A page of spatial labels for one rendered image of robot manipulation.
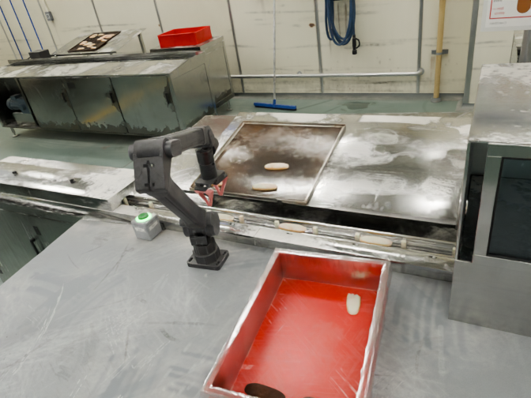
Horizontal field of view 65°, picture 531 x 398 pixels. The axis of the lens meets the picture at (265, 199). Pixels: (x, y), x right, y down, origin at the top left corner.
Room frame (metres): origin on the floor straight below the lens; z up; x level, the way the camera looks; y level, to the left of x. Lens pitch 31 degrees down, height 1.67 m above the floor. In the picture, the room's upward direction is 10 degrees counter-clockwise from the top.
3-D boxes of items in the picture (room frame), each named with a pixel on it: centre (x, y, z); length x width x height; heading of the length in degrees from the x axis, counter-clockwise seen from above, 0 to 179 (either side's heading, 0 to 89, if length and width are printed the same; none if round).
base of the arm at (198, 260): (1.10, 0.22, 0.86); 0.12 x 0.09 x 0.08; 65
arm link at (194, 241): (1.12, 0.22, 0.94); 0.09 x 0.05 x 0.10; 169
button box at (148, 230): (1.32, 0.45, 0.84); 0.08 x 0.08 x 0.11; 59
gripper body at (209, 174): (1.31, 0.18, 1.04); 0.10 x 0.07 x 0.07; 149
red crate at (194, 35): (5.10, 0.59, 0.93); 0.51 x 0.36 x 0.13; 63
